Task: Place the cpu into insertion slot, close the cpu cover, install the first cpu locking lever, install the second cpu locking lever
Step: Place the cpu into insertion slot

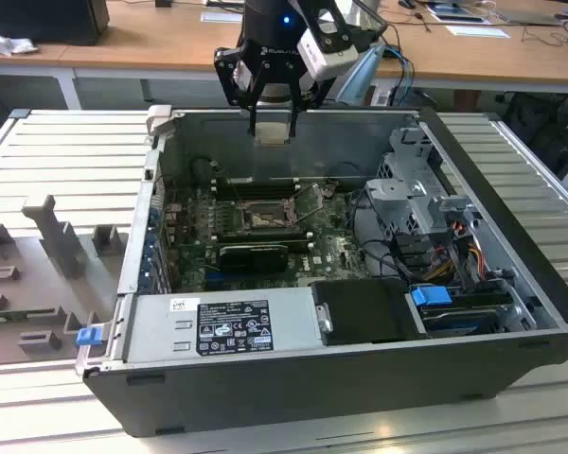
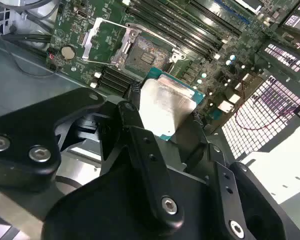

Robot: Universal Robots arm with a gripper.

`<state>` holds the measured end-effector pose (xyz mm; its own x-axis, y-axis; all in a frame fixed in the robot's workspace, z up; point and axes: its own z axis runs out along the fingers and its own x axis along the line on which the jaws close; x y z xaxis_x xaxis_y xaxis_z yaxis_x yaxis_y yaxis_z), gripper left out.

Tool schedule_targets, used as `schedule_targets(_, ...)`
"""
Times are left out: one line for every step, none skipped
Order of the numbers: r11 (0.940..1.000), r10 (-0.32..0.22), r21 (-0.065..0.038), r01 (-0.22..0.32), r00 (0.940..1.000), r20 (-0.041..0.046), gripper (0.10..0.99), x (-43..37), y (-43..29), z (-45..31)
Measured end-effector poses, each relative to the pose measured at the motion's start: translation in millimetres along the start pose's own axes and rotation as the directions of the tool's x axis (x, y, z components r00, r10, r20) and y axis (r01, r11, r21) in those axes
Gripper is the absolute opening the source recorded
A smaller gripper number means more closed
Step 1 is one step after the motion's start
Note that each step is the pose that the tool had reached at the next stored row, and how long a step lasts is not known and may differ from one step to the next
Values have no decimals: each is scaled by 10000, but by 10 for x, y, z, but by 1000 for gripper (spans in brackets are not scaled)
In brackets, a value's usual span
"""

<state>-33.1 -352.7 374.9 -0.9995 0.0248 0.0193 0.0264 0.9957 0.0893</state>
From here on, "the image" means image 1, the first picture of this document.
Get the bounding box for silver topped CPU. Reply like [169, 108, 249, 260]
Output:
[255, 121, 291, 146]

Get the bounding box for black plastic shroud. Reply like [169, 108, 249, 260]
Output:
[310, 277, 430, 347]

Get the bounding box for pale grey case handle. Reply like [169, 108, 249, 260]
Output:
[145, 104, 174, 138]

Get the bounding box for grey metal drive cage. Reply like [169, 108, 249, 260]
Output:
[363, 126, 487, 285]

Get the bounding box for blue hanging cable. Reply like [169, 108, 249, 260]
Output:
[381, 44, 416, 103]

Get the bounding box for black graphics card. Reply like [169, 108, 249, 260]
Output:
[217, 243, 290, 273]

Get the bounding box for grey laptop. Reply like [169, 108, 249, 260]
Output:
[494, 0, 568, 27]

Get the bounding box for black box on desk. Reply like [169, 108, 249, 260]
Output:
[0, 0, 110, 47]

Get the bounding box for grey desk cable hatch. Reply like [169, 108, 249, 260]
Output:
[201, 11, 245, 25]

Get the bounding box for green motherboard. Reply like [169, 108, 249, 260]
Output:
[163, 182, 375, 292]

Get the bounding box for wooden desk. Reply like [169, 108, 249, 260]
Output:
[0, 0, 568, 96]

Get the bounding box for black desk cables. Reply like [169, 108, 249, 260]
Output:
[520, 21, 568, 48]

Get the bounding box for black power supply label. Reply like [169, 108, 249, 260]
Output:
[196, 298, 274, 357]

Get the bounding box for black and grey PC case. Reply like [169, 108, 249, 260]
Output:
[75, 106, 568, 439]

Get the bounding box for hard disk in blue carrier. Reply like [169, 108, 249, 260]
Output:
[409, 283, 515, 340]

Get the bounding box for metal CPU socket cover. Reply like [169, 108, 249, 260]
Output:
[291, 183, 324, 224]

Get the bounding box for crumpled white paper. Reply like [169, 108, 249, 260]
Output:
[0, 26, 39, 57]

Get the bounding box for black office chair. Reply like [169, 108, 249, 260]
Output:
[501, 92, 568, 176]

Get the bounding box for grey parts rack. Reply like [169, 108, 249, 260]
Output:
[0, 193, 133, 365]

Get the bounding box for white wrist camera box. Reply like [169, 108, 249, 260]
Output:
[296, 28, 360, 80]

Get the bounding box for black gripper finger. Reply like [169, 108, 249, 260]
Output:
[286, 75, 336, 144]
[213, 45, 270, 139]

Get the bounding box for silver power supply unit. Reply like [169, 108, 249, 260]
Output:
[117, 288, 332, 365]

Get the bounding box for black RAM slot bank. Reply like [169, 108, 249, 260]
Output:
[212, 175, 300, 201]
[213, 229, 316, 252]

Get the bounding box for green RAM stick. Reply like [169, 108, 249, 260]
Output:
[0, 309, 34, 327]

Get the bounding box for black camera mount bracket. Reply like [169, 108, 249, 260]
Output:
[307, 0, 389, 56]

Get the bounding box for yellow red wire bundle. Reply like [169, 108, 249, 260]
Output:
[425, 236, 487, 285]

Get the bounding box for black cable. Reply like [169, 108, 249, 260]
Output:
[347, 188, 408, 280]

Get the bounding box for CPU socket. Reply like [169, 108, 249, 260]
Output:
[236, 197, 300, 234]

